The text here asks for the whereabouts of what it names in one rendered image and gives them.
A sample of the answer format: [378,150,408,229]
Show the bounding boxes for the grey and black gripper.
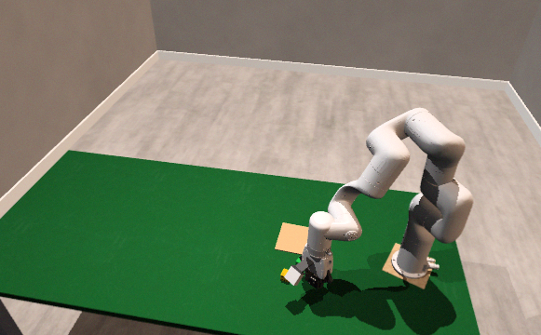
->
[299,243,333,290]

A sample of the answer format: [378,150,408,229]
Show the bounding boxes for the black die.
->
[308,274,318,288]

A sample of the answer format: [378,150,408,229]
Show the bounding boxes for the yellow die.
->
[280,269,289,282]

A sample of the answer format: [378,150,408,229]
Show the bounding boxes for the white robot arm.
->
[306,108,473,279]

